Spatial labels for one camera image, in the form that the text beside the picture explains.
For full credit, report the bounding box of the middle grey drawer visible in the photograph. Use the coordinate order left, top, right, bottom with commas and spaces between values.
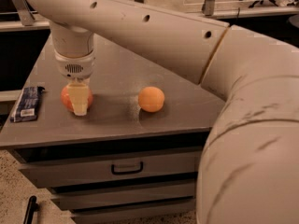
51, 179, 195, 210

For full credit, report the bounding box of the metal railing frame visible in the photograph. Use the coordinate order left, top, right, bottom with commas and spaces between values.
0, 0, 299, 33

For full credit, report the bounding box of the grey drawer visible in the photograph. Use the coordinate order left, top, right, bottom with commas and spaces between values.
51, 179, 195, 210
72, 198, 195, 224
20, 148, 201, 188

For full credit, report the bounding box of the orange fruit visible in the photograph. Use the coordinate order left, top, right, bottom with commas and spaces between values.
138, 87, 164, 113

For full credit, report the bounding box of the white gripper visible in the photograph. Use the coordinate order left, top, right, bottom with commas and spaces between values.
54, 51, 95, 116

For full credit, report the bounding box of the bottom grey drawer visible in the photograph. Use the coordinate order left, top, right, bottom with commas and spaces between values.
72, 198, 195, 224

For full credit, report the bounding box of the red apple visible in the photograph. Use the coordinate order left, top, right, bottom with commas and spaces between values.
61, 86, 93, 112

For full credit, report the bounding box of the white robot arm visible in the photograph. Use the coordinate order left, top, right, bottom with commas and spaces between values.
27, 0, 299, 224

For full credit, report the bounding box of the black drawer handle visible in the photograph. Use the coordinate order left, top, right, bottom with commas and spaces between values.
110, 161, 144, 175

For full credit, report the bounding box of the top grey drawer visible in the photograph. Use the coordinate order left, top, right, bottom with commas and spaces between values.
20, 148, 201, 188

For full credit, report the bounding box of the black handle on floor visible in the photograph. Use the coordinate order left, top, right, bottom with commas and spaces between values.
23, 196, 39, 224

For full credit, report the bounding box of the grey drawer cabinet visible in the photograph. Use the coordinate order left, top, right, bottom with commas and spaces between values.
0, 37, 223, 217

